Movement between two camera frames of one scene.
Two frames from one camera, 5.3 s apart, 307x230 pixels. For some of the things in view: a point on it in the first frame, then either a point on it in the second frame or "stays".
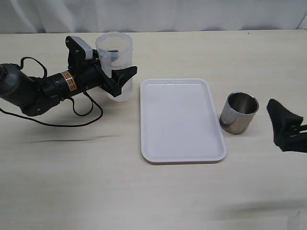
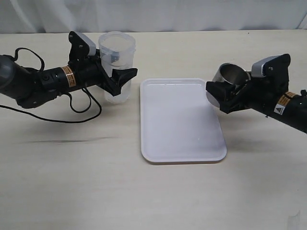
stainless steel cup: (239, 109) -> (233, 74)
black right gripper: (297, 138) -> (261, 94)
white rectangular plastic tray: (179, 121) stays
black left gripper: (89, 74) stays
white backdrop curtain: (42, 16) stays
